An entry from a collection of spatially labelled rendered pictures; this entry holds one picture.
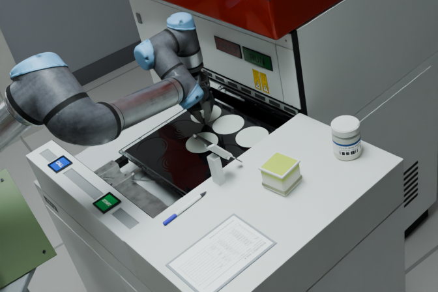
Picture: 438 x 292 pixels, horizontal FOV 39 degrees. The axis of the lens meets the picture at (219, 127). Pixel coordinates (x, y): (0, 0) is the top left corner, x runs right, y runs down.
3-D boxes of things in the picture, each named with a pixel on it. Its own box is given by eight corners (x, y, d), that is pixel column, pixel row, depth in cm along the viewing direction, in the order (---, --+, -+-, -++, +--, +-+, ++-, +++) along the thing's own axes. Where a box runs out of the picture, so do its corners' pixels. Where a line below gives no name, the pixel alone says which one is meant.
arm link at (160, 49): (159, 74, 162) (190, 56, 167) (134, 41, 163) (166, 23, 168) (152, 86, 169) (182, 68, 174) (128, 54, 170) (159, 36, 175)
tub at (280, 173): (279, 170, 156) (276, 150, 152) (304, 180, 152) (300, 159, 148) (261, 188, 152) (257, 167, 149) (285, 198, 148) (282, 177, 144)
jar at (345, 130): (345, 140, 161) (343, 111, 156) (367, 150, 156) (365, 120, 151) (328, 154, 158) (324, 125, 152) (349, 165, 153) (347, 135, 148)
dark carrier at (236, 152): (208, 98, 203) (208, 96, 203) (282, 134, 180) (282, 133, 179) (124, 152, 188) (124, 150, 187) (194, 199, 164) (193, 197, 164)
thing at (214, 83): (209, 97, 212) (204, 73, 207) (303, 143, 182) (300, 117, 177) (206, 99, 212) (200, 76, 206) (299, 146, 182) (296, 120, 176)
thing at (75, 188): (66, 173, 197) (51, 139, 189) (167, 257, 160) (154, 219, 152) (41, 189, 193) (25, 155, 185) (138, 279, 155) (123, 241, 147)
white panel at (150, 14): (156, 71, 240) (128, -25, 216) (311, 147, 184) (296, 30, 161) (149, 74, 238) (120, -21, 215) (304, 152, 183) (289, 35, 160)
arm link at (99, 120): (91, 147, 128) (215, 87, 167) (61, 105, 129) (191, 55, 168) (66, 173, 135) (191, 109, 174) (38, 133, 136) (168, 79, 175)
